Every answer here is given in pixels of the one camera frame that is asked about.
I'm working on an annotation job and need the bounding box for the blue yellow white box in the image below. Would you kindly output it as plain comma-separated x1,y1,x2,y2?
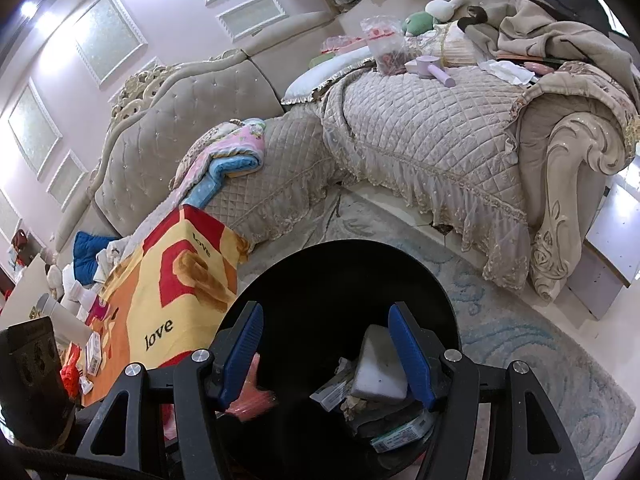
85,332,102,376

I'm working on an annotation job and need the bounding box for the green plush toy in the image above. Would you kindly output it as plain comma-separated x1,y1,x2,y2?
401,11,439,37

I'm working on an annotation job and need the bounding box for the white pillow with trim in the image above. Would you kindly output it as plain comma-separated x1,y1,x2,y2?
281,47,373,106

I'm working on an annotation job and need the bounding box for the red plastic bag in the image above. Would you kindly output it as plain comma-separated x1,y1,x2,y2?
226,353,277,422

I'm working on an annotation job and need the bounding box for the white thermos bottle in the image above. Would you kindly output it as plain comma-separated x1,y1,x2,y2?
36,294,92,350

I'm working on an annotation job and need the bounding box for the red orange love blanket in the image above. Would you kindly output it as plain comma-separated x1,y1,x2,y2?
82,206,250,405

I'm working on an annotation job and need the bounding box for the blue cushion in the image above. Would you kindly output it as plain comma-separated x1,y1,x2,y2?
73,231,118,286

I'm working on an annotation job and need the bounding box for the black round trash bin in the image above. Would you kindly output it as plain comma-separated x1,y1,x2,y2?
215,240,461,479

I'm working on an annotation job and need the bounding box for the clear plastic snack bag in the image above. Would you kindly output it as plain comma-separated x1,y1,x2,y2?
360,15,410,76

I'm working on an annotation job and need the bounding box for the white foam sponge block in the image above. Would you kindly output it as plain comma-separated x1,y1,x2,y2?
350,325,408,404

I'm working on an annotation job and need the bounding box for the beige coat on sofa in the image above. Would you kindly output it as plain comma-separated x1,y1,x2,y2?
458,0,639,103

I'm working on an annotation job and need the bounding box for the pink blue folded blanket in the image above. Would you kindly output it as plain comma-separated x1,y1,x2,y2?
169,118,266,209

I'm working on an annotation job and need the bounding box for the white plush toy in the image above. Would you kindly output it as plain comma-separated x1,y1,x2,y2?
425,0,464,23

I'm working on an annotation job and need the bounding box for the beige tufted sofa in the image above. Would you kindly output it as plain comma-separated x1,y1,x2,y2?
53,12,639,300

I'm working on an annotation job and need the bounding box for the light patterned area rug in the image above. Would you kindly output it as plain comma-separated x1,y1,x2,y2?
239,188,636,479

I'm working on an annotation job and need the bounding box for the purple handheld fan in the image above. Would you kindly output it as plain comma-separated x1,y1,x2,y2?
405,55,456,88

